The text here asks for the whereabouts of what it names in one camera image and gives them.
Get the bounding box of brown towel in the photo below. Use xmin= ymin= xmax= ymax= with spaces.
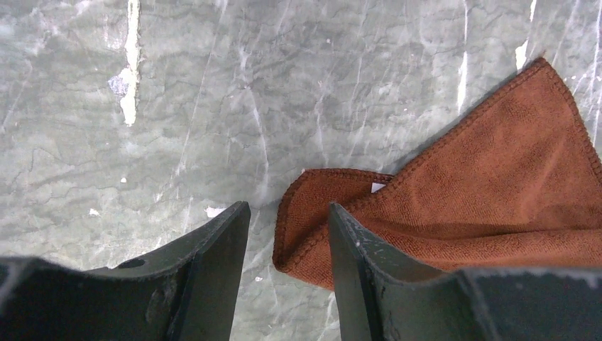
xmin=273 ymin=58 xmax=601 ymax=289

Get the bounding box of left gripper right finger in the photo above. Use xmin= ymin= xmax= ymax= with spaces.
xmin=329 ymin=203 xmax=601 ymax=340

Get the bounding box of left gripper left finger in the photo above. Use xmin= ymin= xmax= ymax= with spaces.
xmin=1 ymin=201 xmax=251 ymax=340

